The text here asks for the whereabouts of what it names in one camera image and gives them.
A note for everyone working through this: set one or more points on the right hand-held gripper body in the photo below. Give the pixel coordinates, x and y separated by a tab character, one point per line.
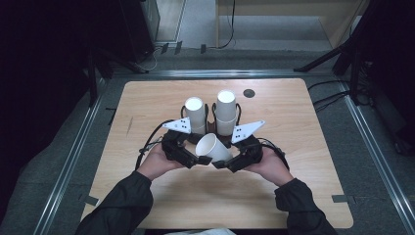
251	153

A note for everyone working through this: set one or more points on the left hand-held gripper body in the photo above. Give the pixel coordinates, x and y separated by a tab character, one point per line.
174	147

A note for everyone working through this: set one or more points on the white paper cup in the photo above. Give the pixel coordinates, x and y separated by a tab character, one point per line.
212	148

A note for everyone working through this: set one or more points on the person's right hand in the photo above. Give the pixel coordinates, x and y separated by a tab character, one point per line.
272	166

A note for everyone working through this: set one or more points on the person's left hand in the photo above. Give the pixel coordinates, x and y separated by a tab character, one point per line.
156	164

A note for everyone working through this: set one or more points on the short stack of paper cups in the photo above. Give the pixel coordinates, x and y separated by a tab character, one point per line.
195	112

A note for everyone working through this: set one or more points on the tall stack of paper cups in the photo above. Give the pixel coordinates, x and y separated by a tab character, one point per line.
226	111

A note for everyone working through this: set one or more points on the grey tape strip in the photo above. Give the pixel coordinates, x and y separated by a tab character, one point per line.
90	200
341	198

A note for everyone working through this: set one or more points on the black metal stand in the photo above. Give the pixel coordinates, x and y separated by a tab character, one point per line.
93	78

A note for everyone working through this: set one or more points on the black cabinet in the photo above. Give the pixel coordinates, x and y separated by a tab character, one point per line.
137	29

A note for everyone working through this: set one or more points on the black tripod stand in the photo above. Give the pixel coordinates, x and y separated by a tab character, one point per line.
345	49

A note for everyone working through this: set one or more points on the light wooden furniture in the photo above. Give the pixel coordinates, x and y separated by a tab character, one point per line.
284	6

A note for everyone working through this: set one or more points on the metal floor rail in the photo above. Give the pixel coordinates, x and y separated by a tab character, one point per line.
375	147
221	73
70	163

